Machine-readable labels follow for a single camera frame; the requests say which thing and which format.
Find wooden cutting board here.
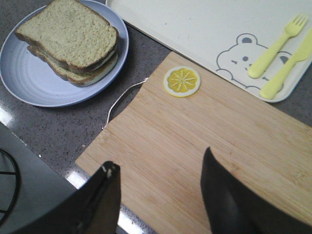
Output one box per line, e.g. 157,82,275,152
76,52,312,234

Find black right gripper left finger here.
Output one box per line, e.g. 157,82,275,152
16,161,121,234

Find white bear tray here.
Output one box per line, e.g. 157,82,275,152
106,0,312,97

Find yellow plastic knife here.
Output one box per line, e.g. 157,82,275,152
259,29,312,99

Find light blue plate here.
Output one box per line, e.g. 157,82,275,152
0,0,129,107

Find bread slice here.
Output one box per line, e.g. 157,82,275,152
15,0,118,74
27,45,119,87

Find lemon slice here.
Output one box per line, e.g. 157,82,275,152
163,66,201,98

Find yellow plastic fork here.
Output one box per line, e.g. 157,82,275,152
248,13,309,78

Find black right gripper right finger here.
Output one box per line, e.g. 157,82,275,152
200,148,312,234

